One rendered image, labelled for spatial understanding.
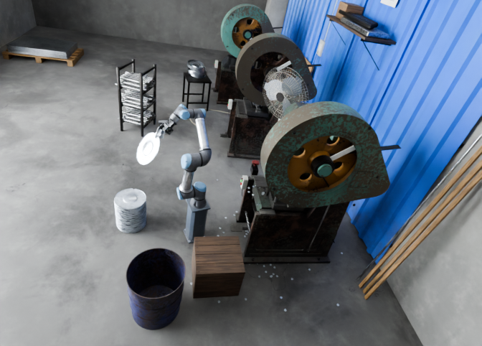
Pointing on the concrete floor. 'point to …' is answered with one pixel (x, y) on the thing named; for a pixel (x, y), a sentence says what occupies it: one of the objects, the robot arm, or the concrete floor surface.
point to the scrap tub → (156, 287)
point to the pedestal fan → (283, 90)
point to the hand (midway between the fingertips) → (156, 136)
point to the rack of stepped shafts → (136, 96)
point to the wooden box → (216, 266)
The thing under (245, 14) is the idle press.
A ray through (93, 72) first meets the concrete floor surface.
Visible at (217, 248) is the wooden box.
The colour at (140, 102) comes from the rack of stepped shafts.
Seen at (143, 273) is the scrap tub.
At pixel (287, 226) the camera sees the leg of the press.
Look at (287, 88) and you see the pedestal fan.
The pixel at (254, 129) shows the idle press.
